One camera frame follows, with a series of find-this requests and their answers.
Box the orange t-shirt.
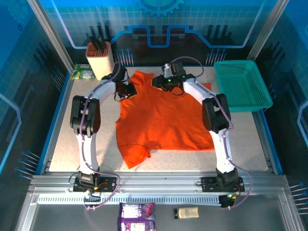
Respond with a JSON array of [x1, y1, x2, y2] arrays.
[[115, 70, 215, 169]]

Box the beige utensil holder block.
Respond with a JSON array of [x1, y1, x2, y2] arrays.
[[85, 41, 115, 81]]

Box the green and white package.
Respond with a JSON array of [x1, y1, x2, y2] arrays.
[[70, 64, 95, 80]]

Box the teal plastic basket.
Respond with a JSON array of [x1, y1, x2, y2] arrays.
[[213, 60, 274, 113]]

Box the purple snack bag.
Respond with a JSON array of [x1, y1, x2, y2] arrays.
[[117, 203, 157, 231]]

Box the small beige box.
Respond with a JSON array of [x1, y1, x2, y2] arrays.
[[173, 206, 200, 219]]

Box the black controller box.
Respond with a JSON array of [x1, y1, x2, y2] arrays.
[[219, 194, 238, 208]]

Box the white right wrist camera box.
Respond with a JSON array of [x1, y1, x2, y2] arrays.
[[161, 63, 173, 78]]

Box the black utensil handles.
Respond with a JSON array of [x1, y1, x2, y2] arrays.
[[89, 35, 108, 51]]

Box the aluminium corner post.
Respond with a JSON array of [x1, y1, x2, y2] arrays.
[[26, 0, 74, 71], [246, 0, 289, 61]]

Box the aluminium frame rail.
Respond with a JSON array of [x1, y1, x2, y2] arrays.
[[27, 171, 291, 194]]

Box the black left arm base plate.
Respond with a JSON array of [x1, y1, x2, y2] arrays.
[[73, 177, 120, 193]]

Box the white slotted cable duct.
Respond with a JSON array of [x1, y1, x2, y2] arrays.
[[38, 194, 222, 205]]

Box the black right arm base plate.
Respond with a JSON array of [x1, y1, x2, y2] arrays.
[[201, 176, 245, 193]]

